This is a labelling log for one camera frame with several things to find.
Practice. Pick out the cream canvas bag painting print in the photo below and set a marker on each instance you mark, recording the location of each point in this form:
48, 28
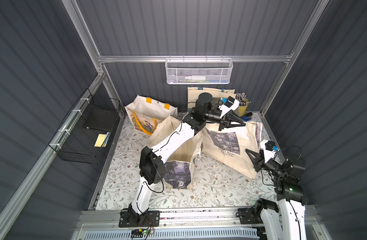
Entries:
229, 145

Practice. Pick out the blue stapler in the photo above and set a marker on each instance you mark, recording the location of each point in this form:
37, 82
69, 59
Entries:
247, 117

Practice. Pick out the black notebook in basket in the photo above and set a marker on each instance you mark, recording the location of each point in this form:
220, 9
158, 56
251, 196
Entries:
100, 119

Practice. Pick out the small green circuit board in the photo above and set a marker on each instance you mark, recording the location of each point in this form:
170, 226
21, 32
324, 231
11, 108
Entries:
139, 233

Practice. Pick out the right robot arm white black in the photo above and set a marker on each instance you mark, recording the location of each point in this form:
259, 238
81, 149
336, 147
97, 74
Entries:
284, 220

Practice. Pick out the yellow sticky note pad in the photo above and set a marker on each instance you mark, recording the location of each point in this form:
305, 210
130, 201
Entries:
100, 140

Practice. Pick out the white tote bag yellow handles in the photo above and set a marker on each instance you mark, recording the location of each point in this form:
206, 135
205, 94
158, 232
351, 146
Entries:
146, 113

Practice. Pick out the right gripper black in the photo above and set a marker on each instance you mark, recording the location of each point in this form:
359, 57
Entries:
260, 160

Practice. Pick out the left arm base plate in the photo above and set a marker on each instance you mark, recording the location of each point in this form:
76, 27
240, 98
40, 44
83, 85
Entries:
129, 218

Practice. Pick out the cream tote bag black lettering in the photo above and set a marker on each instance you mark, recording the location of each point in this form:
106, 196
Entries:
194, 92

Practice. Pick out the yellow pen holder cup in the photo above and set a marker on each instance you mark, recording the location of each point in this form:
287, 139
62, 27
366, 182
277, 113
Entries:
243, 103

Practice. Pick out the white bottle in basket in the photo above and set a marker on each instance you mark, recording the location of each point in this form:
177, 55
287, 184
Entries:
196, 78

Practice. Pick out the floral table mat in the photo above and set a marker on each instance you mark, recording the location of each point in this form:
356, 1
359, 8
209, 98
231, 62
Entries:
215, 184

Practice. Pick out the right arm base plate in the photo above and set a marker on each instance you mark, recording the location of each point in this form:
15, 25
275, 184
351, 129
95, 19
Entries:
246, 216

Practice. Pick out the black wire wall basket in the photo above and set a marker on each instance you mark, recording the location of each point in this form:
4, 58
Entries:
76, 143

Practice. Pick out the cream canvas bag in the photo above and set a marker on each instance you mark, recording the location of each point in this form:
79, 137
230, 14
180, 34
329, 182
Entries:
180, 165

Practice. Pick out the white wire mesh basket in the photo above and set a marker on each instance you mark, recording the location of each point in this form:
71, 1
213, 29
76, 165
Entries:
216, 70

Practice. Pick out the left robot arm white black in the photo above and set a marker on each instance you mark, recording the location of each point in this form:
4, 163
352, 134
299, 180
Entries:
152, 160

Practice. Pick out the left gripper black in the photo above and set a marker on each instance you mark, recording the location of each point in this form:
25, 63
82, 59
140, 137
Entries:
228, 120

